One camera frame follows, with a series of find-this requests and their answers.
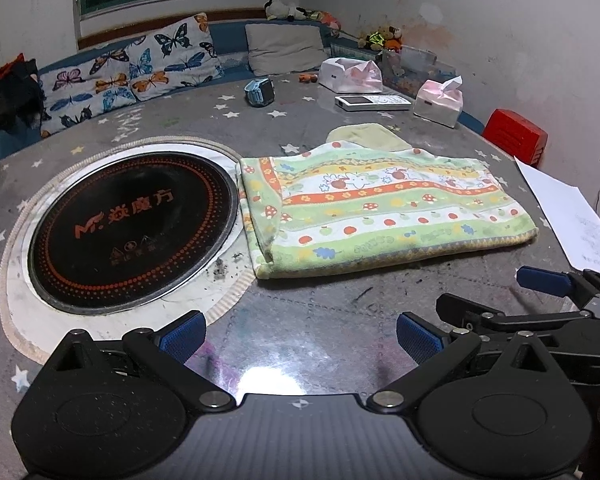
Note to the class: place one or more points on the grey pillow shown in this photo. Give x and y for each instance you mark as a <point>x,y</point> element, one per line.
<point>285,47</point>

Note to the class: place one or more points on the red plush toy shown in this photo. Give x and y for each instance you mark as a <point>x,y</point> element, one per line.
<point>327,20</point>

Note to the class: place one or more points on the striped cartoon print garment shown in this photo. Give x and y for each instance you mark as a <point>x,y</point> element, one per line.
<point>380,210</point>

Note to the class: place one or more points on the white paper sheet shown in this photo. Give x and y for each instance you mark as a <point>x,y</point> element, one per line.
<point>565,210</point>

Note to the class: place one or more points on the orange plush toy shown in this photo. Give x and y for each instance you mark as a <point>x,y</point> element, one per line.
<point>394,34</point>

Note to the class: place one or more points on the blue sofa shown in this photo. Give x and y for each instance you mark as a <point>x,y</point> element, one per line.
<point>227,40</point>

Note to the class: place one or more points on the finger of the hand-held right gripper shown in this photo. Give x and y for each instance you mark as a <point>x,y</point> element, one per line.
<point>545,280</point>
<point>505,317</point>

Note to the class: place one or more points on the white handheld device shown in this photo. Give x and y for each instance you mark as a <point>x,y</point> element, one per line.
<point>372,102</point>

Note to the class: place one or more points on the blue smart watch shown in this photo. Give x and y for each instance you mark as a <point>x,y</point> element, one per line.
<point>259,92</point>

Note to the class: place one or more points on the pile of dark clothes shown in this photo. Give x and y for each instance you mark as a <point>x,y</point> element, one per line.
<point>7,92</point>

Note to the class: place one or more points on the red plastic stool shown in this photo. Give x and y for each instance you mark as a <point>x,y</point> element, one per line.
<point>515,135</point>

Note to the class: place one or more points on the pink tissue pack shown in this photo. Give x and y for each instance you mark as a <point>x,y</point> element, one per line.
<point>437,105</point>

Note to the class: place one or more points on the butterfly print pillow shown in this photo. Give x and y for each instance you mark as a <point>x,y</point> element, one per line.
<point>90,90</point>
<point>180,55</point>

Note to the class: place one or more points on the black round induction cooker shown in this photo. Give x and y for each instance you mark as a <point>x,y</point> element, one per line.
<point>130,230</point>

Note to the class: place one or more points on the black and white plush toy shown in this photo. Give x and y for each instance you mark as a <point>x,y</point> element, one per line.
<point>280,10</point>

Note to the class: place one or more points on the clear plastic box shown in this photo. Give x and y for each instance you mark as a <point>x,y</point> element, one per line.
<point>415,67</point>

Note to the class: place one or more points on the white tissue pack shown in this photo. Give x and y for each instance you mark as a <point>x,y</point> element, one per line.
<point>340,75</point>

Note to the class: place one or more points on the small orange toy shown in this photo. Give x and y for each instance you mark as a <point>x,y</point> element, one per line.
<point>308,78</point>

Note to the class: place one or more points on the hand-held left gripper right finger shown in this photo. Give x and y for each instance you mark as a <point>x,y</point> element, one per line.
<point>420,337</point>

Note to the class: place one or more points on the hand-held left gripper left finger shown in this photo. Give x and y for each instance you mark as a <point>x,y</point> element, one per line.
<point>182,335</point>

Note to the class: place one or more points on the brown plush toy green vest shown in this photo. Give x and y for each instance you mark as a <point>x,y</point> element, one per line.
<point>372,39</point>

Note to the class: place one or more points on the grey star print table cover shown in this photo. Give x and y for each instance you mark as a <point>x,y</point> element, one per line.
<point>305,125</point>

